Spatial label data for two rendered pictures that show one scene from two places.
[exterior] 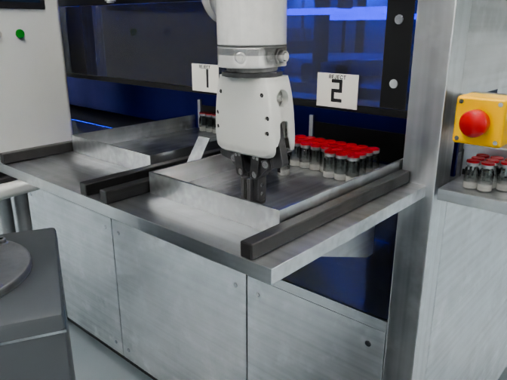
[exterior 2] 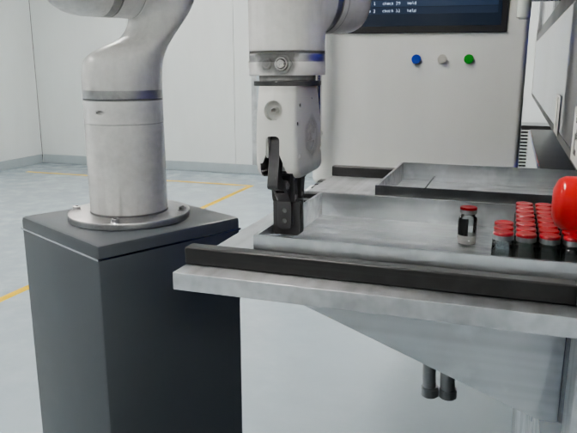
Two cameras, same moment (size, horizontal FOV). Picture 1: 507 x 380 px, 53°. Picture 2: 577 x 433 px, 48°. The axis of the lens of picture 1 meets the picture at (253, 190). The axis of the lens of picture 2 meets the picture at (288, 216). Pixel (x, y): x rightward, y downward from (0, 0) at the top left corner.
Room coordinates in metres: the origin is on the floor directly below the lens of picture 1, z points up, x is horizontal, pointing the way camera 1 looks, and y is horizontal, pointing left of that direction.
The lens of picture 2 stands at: (0.36, -0.67, 1.09)
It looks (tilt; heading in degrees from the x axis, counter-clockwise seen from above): 13 degrees down; 68
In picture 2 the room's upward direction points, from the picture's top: straight up
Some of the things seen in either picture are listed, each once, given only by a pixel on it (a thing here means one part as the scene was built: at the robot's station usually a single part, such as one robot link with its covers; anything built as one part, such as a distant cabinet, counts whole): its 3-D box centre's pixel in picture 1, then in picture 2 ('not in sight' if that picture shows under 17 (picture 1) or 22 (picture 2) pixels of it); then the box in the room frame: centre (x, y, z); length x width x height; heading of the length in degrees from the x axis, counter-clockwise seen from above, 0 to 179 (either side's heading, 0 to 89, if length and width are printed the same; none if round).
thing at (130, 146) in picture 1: (176, 139); (491, 187); (1.07, 0.17, 0.90); 0.34 x 0.26 x 0.04; 139
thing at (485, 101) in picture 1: (485, 118); not in sight; (0.77, -0.36, 1.00); 0.08 x 0.07 x 0.07; 139
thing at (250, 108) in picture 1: (252, 108); (288, 123); (0.64, 0.00, 1.03); 0.10 x 0.07 x 0.11; 49
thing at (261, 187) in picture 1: (262, 182); (283, 208); (0.63, -0.01, 0.94); 0.03 x 0.03 x 0.07; 49
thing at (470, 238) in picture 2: (284, 162); (467, 226); (0.86, -0.05, 0.90); 0.02 x 0.02 x 0.04
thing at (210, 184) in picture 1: (282, 175); (426, 234); (0.80, -0.05, 0.90); 0.34 x 0.26 x 0.04; 138
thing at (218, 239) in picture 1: (207, 173); (436, 223); (0.91, 0.08, 0.87); 0.70 x 0.48 x 0.02; 49
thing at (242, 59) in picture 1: (253, 58); (286, 66); (0.64, 0.00, 1.09); 0.09 x 0.08 x 0.03; 49
